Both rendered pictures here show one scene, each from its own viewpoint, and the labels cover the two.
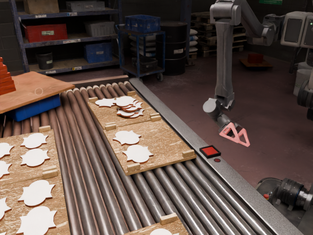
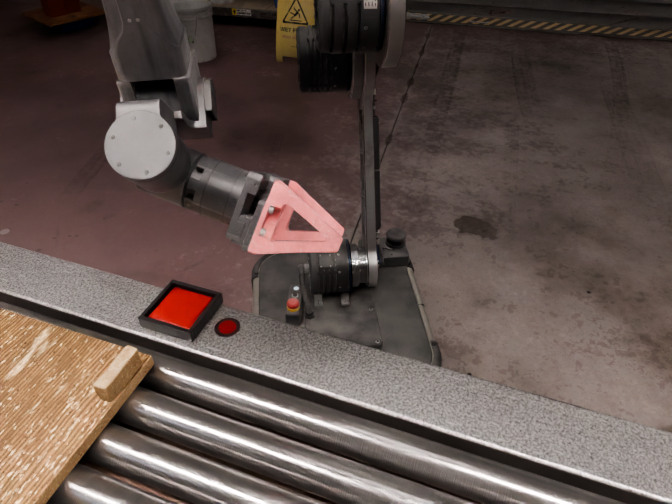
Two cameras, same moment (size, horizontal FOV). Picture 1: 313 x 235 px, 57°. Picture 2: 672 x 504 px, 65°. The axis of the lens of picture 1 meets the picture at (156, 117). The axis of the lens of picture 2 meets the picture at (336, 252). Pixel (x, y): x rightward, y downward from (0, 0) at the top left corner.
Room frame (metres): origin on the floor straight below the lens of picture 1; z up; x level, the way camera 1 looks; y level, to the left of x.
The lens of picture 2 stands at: (0.70, -0.04, 1.42)
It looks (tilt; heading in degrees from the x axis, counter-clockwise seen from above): 40 degrees down; 313
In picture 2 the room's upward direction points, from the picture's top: straight up
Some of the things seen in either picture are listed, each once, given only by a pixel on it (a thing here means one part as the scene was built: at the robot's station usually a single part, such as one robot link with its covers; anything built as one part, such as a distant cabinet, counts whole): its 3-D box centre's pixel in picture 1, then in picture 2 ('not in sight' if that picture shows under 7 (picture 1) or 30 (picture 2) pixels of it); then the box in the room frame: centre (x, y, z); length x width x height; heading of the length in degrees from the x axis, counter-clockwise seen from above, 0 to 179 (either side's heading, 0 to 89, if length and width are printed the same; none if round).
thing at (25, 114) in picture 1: (26, 100); not in sight; (1.70, 0.84, 0.97); 0.31 x 0.31 x 0.10; 52
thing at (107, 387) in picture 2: (188, 153); (119, 373); (1.12, -0.15, 0.95); 0.06 x 0.02 x 0.03; 113
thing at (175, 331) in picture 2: (209, 151); (181, 309); (1.17, -0.26, 0.92); 0.08 x 0.08 x 0.02; 22
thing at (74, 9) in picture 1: (85, 6); not in sight; (5.55, 1.29, 1.16); 0.60 x 0.40 x 0.15; 121
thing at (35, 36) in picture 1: (45, 31); not in sight; (5.22, 1.96, 0.78); 0.66 x 0.45 x 0.28; 119
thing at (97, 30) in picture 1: (99, 28); not in sight; (5.66, 1.09, 0.76); 0.50 x 0.36 x 0.24; 124
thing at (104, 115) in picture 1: (122, 110); not in sight; (1.63, 0.21, 0.93); 0.41 x 0.35 x 0.02; 25
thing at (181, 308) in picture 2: (209, 151); (182, 310); (1.17, -0.26, 0.92); 0.06 x 0.06 x 0.01; 22
